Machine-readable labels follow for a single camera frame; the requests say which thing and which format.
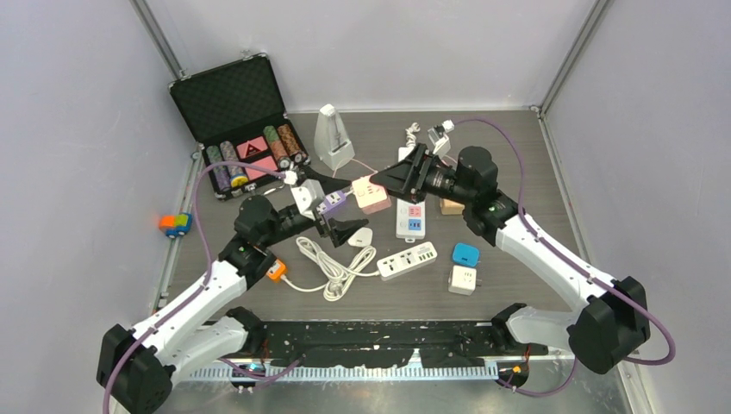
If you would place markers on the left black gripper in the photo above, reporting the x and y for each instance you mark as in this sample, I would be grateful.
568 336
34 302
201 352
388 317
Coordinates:
340 230

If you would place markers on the black poker chip case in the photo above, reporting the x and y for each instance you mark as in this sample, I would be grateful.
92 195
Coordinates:
240 103

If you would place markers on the tan dragon cube socket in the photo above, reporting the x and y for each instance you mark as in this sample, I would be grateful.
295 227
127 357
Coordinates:
450 208

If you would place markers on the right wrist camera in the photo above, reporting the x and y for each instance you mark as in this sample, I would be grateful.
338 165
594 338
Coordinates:
438 136

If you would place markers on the long white colourful power strip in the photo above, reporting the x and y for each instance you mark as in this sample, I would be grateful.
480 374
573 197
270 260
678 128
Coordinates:
410 221

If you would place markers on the orange blue toy car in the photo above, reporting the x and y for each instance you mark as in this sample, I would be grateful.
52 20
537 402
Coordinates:
174 226

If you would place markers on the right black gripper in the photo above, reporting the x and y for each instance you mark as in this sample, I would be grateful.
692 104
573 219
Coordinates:
406 177

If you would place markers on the white cube socket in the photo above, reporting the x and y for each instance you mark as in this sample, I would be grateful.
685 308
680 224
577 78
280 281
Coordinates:
463 280

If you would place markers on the white metronome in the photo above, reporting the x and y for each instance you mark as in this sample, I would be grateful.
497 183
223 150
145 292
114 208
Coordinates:
333 146

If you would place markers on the white grey power strip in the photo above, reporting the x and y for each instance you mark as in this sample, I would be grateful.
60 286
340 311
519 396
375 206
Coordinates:
407 260

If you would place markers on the orange power strip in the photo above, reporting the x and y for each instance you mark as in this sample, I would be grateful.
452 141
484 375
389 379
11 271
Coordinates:
276 271

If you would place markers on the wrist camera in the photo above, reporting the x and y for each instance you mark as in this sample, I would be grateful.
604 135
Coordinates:
307 193
438 136

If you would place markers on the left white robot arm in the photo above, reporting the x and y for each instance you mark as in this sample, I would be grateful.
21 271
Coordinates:
139 366

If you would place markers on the blue charger adapter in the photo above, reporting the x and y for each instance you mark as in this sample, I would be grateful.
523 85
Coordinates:
465 255

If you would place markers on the purple power strip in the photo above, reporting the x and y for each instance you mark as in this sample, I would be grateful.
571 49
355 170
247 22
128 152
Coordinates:
331 203

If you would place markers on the white flat adapter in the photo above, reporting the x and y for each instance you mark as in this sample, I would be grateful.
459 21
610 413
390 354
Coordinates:
362 238

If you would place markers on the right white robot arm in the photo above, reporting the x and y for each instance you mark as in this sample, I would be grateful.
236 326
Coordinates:
607 317

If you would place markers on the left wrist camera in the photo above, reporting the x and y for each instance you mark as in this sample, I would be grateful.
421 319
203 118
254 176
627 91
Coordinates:
307 193

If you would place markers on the pink cube socket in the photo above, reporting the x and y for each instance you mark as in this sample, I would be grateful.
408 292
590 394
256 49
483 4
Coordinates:
369 197

